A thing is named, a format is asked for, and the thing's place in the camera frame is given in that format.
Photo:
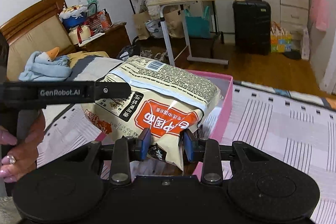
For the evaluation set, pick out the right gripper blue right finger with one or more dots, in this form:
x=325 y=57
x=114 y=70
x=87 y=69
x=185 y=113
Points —
x=190 y=143

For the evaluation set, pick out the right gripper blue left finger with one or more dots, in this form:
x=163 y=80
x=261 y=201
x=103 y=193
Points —
x=142 y=144

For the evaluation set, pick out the cream noodle multipack bag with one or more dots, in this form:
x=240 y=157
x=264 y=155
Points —
x=171 y=82

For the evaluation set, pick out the person's left hand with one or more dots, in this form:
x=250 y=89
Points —
x=22 y=158

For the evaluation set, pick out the pink storage box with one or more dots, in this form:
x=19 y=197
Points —
x=218 y=113

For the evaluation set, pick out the blue goose plush toy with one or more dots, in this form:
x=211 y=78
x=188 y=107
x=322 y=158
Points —
x=46 y=66

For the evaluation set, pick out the wooden bed headboard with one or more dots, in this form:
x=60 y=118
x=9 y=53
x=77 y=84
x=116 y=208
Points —
x=37 y=28

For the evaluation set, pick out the wooden nightstand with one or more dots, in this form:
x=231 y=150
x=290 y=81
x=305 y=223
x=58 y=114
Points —
x=112 y=42

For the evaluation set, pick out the teal shopping bag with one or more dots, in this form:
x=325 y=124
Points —
x=198 y=26

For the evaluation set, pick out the brown paper bag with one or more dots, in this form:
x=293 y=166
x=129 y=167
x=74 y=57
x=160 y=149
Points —
x=140 y=25

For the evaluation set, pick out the colourful gift bag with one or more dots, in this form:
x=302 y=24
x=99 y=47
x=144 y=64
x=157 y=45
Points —
x=280 y=39

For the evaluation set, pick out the black suitcase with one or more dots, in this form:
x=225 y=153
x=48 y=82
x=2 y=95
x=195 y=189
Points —
x=252 y=22

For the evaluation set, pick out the white tissue pack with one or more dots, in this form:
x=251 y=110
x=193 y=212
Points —
x=305 y=45

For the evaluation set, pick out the wooden top side table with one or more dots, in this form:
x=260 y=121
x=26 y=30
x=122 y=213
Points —
x=166 y=3

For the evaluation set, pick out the pink paper bag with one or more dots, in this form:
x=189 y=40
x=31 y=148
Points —
x=319 y=14

